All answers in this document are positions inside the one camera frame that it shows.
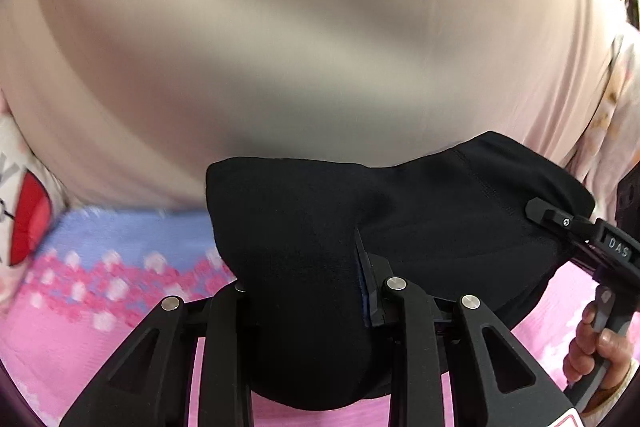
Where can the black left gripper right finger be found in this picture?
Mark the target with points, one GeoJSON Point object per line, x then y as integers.
{"type": "Point", "coordinates": [452, 314]}

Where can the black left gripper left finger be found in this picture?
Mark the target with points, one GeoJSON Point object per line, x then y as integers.
{"type": "Point", "coordinates": [147, 380]}

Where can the black pants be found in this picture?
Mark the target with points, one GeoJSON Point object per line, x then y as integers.
{"type": "Point", "coordinates": [452, 223]}

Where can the floral cream blanket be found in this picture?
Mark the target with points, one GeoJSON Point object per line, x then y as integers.
{"type": "Point", "coordinates": [605, 63]}

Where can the pink rose bed sheet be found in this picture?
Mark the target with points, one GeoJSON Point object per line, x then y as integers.
{"type": "Point", "coordinates": [99, 272]}

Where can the white cat face pillow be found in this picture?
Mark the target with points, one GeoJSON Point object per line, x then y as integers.
{"type": "Point", "coordinates": [32, 199]}

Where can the beige quilt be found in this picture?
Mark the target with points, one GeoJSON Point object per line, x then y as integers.
{"type": "Point", "coordinates": [127, 102]}

